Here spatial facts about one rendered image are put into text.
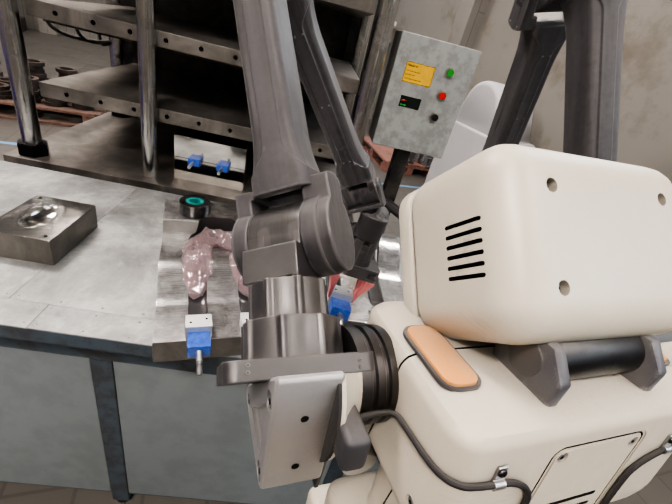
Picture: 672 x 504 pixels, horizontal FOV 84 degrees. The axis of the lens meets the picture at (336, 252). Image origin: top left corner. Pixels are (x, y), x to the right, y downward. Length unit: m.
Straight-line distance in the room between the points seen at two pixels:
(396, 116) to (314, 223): 1.24
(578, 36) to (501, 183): 0.37
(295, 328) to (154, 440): 0.98
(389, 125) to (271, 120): 1.19
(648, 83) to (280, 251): 3.81
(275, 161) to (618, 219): 0.29
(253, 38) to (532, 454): 0.43
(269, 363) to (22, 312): 0.77
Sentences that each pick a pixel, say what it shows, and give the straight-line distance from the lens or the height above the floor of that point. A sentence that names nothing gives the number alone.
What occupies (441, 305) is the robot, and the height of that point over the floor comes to 1.26.
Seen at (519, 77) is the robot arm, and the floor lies 1.43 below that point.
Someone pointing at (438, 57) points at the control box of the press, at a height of 1.42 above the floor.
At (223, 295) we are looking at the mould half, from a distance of 0.89.
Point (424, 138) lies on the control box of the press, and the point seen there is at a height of 1.13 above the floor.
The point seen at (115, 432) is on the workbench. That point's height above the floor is 0.39.
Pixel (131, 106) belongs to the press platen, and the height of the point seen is 1.02.
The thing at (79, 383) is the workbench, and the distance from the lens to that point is 1.13.
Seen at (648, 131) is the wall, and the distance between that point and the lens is 3.89.
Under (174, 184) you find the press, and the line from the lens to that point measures 1.58.
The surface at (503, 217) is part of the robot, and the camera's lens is 0.28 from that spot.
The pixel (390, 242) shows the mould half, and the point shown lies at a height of 0.93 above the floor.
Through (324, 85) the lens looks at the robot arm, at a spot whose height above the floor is 1.35.
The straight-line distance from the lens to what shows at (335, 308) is 0.78.
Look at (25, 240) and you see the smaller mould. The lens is 1.12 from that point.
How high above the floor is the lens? 1.43
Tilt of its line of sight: 30 degrees down
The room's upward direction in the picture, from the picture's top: 15 degrees clockwise
